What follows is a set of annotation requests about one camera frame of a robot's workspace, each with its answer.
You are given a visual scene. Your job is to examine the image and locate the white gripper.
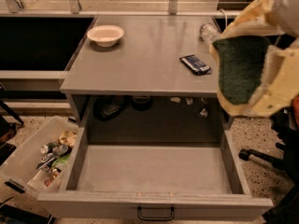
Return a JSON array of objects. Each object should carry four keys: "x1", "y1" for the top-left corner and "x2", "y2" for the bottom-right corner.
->
[{"x1": 221, "y1": 0, "x2": 299, "y2": 117}]

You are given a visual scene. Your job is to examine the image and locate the green and yellow sponge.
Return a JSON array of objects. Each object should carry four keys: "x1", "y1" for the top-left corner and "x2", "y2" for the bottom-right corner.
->
[{"x1": 210, "y1": 35, "x2": 271, "y2": 117}]

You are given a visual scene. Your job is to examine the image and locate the grey open drawer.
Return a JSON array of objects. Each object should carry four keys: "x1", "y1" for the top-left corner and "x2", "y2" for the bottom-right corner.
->
[{"x1": 38, "y1": 129, "x2": 273, "y2": 221}]

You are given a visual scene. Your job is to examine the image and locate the dark blue snack packet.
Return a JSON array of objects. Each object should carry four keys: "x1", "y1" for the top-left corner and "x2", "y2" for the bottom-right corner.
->
[{"x1": 179, "y1": 55, "x2": 212, "y2": 76}]

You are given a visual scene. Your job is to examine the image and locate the grey cabinet table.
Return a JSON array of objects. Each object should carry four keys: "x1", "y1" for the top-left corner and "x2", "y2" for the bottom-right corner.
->
[{"x1": 61, "y1": 16, "x2": 233, "y2": 127}]

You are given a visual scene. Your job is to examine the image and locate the black tape roll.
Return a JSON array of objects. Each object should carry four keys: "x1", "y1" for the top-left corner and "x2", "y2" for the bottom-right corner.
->
[{"x1": 132, "y1": 96, "x2": 151, "y2": 111}]

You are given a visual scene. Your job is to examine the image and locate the white ceramic bowl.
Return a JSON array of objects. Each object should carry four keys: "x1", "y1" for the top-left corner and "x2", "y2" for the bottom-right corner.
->
[{"x1": 87, "y1": 25, "x2": 124, "y2": 48}]

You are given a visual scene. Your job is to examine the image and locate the black bag under table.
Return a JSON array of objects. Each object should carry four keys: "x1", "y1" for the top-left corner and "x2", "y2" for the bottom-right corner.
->
[{"x1": 93, "y1": 95, "x2": 128, "y2": 121}]

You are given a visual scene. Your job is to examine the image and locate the yellow crumpled packet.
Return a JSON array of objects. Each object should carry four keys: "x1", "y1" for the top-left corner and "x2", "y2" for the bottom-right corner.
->
[{"x1": 58, "y1": 131, "x2": 77, "y2": 147}]

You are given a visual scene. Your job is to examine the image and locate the green snack bag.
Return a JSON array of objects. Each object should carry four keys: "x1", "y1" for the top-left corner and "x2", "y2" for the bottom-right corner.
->
[{"x1": 51, "y1": 154, "x2": 70, "y2": 170}]

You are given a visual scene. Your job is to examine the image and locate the clear plastic storage bin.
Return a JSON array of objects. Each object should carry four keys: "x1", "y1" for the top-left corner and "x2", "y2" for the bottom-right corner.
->
[{"x1": 0, "y1": 117, "x2": 78, "y2": 198}]

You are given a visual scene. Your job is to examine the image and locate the white cable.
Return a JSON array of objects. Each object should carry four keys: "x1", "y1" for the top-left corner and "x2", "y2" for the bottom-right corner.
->
[{"x1": 218, "y1": 7, "x2": 229, "y2": 25}]

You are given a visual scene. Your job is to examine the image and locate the black drawer handle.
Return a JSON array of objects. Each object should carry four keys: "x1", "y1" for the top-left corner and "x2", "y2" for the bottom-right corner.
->
[{"x1": 137, "y1": 206, "x2": 175, "y2": 222}]

